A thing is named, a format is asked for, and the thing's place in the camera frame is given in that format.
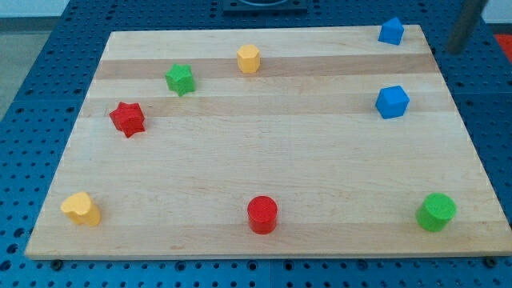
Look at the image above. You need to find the green cylinder block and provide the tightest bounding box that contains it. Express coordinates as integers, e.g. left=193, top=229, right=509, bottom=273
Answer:
left=415, top=193, right=457, bottom=232

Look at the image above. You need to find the green star block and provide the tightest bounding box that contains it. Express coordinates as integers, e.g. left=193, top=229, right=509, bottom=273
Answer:
left=165, top=64, right=195, bottom=97

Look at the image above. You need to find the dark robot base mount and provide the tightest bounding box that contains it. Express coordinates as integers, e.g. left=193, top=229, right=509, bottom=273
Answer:
left=222, top=0, right=308, bottom=14

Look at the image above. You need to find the yellow heart block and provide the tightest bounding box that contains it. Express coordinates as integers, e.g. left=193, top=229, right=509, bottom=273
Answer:
left=60, top=191, right=102, bottom=226

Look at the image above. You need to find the blue cube block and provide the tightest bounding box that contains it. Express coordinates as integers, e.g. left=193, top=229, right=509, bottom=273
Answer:
left=375, top=86, right=410, bottom=119

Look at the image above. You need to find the wooden board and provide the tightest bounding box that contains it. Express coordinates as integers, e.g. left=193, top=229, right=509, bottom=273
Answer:
left=26, top=25, right=511, bottom=260

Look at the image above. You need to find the red star block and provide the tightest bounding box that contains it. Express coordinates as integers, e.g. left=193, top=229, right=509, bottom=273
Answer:
left=109, top=102, right=146, bottom=138

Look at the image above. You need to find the yellow hexagon block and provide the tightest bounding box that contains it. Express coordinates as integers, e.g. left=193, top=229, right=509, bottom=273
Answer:
left=237, top=44, right=261, bottom=74

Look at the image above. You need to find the red cylinder block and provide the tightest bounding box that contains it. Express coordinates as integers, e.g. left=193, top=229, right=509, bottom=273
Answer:
left=247, top=195, right=278, bottom=234

